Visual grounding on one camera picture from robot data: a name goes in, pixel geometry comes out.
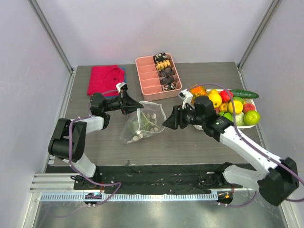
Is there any dark sushi roll middle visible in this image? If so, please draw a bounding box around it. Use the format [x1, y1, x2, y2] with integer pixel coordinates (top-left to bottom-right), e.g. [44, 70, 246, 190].
[159, 67, 174, 77]

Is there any white slotted cable duct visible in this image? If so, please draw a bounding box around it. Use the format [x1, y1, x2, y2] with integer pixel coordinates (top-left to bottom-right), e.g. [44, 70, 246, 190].
[40, 191, 218, 202]

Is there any clear polka dot zip bag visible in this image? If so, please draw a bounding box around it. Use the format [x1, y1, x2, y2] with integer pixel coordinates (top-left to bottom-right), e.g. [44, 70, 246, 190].
[119, 101, 166, 144]

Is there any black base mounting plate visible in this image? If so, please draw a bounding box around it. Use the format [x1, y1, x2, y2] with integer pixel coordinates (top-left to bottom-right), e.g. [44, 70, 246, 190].
[71, 164, 241, 195]

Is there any red folded shirt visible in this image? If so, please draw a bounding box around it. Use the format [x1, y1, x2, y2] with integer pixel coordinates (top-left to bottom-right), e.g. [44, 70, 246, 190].
[87, 65, 125, 97]

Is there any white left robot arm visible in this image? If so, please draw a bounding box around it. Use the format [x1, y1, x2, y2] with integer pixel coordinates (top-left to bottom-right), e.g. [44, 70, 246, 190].
[48, 90, 143, 190]

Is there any yellow patterned sushi roll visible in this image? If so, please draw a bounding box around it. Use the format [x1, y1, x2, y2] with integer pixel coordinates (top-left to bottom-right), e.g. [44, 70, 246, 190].
[155, 59, 171, 71]

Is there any pink peach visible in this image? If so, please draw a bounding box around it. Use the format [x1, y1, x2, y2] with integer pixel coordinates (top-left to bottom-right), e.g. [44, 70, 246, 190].
[243, 103, 256, 114]

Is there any white perforated fruit basket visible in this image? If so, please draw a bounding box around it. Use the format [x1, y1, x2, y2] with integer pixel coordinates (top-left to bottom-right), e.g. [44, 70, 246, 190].
[206, 89, 257, 129]

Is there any dark sushi roll lower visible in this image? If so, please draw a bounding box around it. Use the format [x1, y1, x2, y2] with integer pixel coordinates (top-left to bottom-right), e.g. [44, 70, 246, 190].
[160, 75, 178, 86]

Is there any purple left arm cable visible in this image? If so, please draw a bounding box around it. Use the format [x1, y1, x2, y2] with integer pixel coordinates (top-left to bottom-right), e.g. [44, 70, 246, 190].
[68, 89, 122, 206]

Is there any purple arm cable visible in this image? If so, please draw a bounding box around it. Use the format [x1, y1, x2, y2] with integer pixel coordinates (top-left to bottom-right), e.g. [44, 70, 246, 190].
[187, 83, 304, 203]
[68, 89, 122, 206]

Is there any pale green cabbage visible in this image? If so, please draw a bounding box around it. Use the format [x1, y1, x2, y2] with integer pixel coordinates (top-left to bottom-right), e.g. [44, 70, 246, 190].
[235, 112, 245, 126]

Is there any red apple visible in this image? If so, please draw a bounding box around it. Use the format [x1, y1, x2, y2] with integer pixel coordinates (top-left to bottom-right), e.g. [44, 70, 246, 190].
[219, 90, 233, 103]

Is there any dark patterned sushi roll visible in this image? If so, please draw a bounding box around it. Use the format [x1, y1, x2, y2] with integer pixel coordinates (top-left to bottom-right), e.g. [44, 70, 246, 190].
[153, 52, 168, 63]

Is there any lime green apple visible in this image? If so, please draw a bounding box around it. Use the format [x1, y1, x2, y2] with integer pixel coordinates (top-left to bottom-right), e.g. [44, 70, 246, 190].
[243, 110, 261, 125]

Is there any pink divided tray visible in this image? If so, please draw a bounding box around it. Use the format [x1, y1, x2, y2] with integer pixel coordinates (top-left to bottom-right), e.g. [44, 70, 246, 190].
[135, 53, 182, 101]

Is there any orange spiky fruit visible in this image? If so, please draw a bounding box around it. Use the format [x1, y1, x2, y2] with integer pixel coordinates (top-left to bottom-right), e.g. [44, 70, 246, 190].
[189, 84, 208, 105]

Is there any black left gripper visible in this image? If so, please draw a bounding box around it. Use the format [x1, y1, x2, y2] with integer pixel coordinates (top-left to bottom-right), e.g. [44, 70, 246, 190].
[103, 90, 143, 116]

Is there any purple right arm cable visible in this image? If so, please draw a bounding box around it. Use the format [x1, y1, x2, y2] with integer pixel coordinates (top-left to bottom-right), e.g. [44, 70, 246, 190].
[187, 83, 304, 203]

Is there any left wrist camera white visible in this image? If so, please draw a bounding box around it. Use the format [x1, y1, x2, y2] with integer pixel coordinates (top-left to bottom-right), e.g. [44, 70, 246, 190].
[116, 82, 128, 93]

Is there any green cucumber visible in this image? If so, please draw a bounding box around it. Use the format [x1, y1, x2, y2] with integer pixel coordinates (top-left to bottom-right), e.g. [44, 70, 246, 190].
[230, 89, 259, 99]

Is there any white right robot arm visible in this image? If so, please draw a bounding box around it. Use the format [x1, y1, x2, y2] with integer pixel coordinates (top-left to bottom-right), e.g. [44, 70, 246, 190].
[162, 96, 301, 206]

